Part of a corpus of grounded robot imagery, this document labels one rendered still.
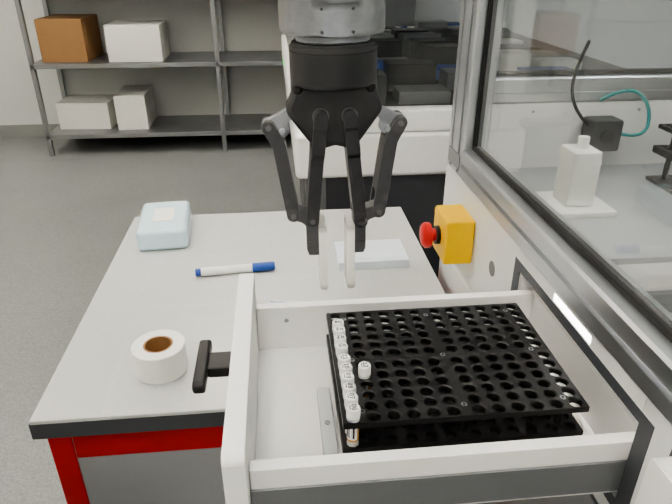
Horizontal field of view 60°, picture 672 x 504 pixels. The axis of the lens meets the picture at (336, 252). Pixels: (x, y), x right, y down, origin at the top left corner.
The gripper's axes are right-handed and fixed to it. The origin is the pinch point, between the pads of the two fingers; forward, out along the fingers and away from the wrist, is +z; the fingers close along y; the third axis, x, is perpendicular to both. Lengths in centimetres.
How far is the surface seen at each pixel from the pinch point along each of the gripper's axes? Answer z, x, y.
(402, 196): 25, 77, 23
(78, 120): 76, 374, -148
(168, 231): 19, 50, -27
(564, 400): 9.9, -12.9, 19.5
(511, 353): 9.8, -5.6, 17.2
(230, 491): 10.0, -19.6, -10.2
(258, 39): 29, 411, -18
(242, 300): 6.6, 2.7, -10.0
